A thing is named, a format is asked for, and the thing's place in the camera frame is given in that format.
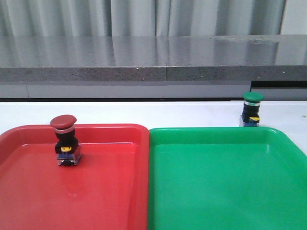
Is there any red mushroom push button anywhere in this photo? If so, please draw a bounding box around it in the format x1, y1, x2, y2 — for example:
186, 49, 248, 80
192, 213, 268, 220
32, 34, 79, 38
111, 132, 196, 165
50, 115, 82, 166

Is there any green mushroom push button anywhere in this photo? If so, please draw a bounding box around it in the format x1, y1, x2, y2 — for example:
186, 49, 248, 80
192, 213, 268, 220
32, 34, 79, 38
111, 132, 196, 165
240, 92, 264, 127

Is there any grey stone counter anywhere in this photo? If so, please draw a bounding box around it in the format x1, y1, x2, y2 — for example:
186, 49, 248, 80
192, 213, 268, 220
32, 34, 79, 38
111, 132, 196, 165
0, 35, 307, 101

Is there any green plastic tray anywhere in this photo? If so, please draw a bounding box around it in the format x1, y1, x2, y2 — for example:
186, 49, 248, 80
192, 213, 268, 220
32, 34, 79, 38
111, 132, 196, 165
148, 127, 307, 230

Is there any red plastic tray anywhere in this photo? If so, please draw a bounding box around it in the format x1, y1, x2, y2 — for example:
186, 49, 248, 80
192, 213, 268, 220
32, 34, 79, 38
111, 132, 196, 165
0, 124, 149, 230

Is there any grey pleated curtain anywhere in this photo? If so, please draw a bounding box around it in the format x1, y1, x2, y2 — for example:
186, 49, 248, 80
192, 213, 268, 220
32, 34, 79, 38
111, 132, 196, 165
0, 0, 285, 36

